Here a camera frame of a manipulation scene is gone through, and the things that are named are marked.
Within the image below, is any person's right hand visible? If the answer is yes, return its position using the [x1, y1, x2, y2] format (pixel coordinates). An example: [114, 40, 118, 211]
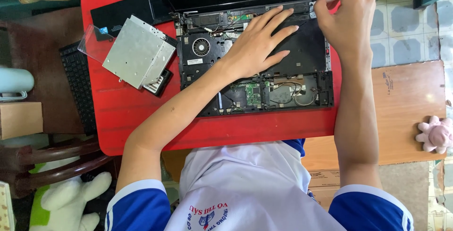
[313, 0, 376, 57]

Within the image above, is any black hard drive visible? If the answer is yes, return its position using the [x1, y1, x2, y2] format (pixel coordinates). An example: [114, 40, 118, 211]
[142, 68, 174, 97]

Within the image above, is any silver optical drive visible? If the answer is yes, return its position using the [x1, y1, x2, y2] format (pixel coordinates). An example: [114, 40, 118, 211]
[102, 14, 177, 90]

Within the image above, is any brown cardboard box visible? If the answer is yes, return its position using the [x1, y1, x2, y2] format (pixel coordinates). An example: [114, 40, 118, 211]
[0, 102, 44, 140]

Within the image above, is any flat cardboard carton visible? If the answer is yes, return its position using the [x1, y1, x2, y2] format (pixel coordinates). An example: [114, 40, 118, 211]
[308, 169, 341, 188]
[309, 186, 341, 211]

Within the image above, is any black keyboard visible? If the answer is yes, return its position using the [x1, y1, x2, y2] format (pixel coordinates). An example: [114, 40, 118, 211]
[58, 41, 98, 136]

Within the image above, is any person's left hand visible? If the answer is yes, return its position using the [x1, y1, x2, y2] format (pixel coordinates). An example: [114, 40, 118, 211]
[221, 6, 300, 80]

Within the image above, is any dark wooden chair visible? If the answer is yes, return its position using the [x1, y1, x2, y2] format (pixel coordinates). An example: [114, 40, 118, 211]
[0, 0, 122, 200]

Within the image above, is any black laptop cover panel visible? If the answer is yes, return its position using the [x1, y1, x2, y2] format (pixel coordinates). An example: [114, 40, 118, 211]
[90, 0, 176, 42]

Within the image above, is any beige patterned cloth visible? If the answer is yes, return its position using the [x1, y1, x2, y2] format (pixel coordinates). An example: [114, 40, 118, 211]
[0, 181, 15, 231]

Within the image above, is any clear plastic piece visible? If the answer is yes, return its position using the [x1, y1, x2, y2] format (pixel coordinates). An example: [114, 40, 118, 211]
[77, 24, 118, 64]

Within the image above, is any pale blue bottle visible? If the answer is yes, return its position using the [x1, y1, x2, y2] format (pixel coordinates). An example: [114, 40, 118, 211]
[0, 67, 35, 102]

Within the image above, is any white and blue shirt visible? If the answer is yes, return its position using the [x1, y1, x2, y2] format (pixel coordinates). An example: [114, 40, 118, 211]
[105, 139, 415, 231]

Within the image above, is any disassembled black laptop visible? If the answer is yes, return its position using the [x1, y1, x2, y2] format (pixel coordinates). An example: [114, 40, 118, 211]
[149, 0, 335, 118]

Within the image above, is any pink plush toy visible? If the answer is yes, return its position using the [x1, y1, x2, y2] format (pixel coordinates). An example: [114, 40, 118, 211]
[415, 115, 453, 155]

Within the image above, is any white and green plush toy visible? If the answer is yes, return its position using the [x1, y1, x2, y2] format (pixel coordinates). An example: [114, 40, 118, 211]
[29, 158, 113, 231]

